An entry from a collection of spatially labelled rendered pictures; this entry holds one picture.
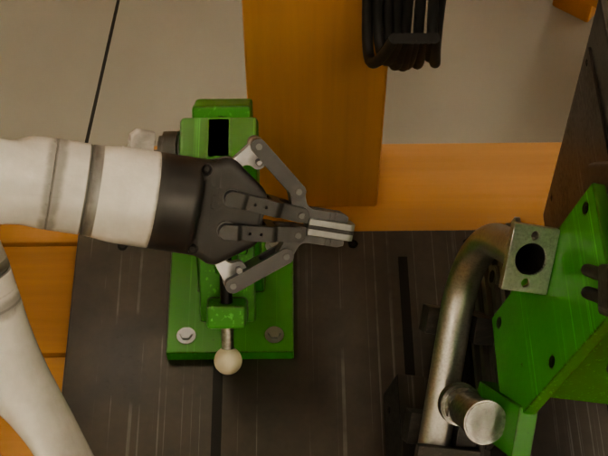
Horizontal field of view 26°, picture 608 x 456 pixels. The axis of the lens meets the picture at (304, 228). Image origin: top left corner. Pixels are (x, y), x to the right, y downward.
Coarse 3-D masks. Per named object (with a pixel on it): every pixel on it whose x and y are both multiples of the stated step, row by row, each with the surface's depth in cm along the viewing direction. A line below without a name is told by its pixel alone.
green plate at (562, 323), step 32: (576, 224) 103; (576, 256) 102; (576, 288) 101; (512, 320) 113; (544, 320) 106; (576, 320) 100; (512, 352) 112; (544, 352) 106; (576, 352) 100; (512, 384) 111; (544, 384) 105; (576, 384) 107
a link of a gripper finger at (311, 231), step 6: (312, 228) 103; (318, 228) 103; (312, 234) 103; (318, 234) 103; (324, 234) 103; (330, 234) 103; (336, 234) 103; (342, 234) 104; (348, 234) 104; (342, 240) 104; (348, 240) 104
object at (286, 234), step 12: (228, 228) 101; (240, 228) 101; (252, 228) 102; (264, 228) 102; (276, 228) 102; (288, 228) 103; (300, 228) 103; (228, 240) 101; (240, 240) 101; (252, 240) 102; (264, 240) 102; (276, 240) 102; (288, 240) 103; (300, 240) 103
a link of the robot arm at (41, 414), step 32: (0, 288) 99; (0, 320) 99; (0, 352) 99; (32, 352) 101; (0, 384) 99; (32, 384) 101; (32, 416) 100; (64, 416) 103; (32, 448) 101; (64, 448) 102
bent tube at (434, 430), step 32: (512, 224) 105; (480, 256) 115; (512, 256) 105; (544, 256) 106; (448, 288) 120; (512, 288) 106; (544, 288) 106; (448, 320) 120; (448, 352) 120; (448, 384) 120
